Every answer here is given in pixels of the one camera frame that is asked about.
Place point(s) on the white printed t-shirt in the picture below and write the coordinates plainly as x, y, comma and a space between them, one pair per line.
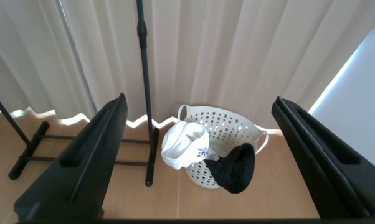
184, 143

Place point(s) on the beige curtain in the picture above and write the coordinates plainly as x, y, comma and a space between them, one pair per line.
237, 46

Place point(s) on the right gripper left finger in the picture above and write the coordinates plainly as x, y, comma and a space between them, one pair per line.
81, 161

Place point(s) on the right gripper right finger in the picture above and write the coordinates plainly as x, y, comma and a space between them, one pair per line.
330, 161

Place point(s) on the black shorts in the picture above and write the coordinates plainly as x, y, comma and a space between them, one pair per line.
234, 171

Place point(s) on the white laundry basket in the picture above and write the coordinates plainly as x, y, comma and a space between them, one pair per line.
225, 124

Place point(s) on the black clothes rack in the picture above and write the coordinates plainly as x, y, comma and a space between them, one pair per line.
145, 77

